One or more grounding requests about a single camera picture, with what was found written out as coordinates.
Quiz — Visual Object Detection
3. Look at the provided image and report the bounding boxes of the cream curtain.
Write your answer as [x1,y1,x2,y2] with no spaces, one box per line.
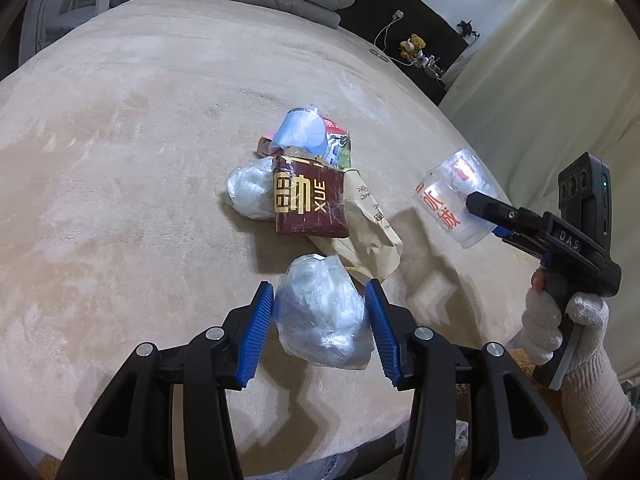
[439,0,640,378]

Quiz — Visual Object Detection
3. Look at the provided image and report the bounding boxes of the beige plush blanket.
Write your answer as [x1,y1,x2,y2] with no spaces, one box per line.
[0,0,543,476]

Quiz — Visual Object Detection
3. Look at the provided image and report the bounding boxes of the dark red box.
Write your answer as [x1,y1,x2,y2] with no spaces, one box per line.
[272,155,350,239]

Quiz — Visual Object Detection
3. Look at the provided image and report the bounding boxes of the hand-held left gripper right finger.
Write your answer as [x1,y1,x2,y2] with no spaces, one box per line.
[364,279,588,480]

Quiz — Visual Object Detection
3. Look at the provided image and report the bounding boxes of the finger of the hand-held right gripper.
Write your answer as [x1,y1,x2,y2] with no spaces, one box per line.
[492,226,547,262]
[465,191,547,241]

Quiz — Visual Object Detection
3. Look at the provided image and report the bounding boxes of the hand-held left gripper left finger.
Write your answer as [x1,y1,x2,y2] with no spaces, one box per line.
[55,281,276,480]

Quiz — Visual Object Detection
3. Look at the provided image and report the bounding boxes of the clear plastic cup red print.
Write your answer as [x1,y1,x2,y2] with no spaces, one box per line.
[414,148,502,250]

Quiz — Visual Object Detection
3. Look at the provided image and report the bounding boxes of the white chair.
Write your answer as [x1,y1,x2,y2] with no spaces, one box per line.
[19,0,179,70]

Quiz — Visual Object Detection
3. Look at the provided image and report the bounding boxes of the black headboard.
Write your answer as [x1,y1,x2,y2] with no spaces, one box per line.
[177,0,469,107]

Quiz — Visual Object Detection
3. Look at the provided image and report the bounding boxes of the small crumpled white plastic bag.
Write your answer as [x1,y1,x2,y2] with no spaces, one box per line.
[226,156,279,221]

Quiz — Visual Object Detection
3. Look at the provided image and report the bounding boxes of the person's right hand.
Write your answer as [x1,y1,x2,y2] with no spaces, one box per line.
[520,266,611,386]

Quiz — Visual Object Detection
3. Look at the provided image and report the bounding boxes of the yellow teddy bear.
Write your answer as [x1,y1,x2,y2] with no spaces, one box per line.
[398,34,427,60]

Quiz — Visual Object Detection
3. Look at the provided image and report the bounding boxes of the person's right forearm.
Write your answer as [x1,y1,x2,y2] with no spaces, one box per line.
[559,345,640,480]

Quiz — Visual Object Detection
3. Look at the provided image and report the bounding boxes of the white charger cable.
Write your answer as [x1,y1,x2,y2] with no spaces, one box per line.
[373,10,405,52]

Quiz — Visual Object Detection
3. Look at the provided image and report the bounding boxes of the large white plastic bag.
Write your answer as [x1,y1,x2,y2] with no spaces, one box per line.
[274,254,375,371]

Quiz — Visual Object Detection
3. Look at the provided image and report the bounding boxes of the small trinkets on nightstand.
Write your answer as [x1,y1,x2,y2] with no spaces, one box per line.
[422,52,447,82]

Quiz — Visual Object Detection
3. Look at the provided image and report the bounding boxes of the colourful tissue packet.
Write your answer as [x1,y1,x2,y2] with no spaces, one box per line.
[268,105,354,169]

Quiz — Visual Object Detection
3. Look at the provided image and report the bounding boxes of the brown paper bag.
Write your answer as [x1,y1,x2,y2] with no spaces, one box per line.
[310,166,404,283]

